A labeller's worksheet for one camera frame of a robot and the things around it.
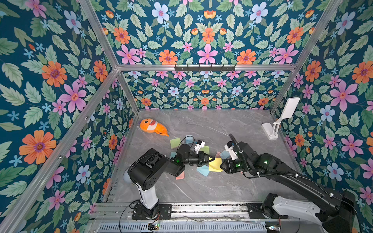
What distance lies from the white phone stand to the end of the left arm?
500 millimetres

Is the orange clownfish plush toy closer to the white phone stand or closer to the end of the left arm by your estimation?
the end of the left arm

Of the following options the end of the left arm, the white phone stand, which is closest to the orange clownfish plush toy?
the end of the left arm

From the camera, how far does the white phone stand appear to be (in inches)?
32.0

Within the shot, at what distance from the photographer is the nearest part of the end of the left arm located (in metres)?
0.72
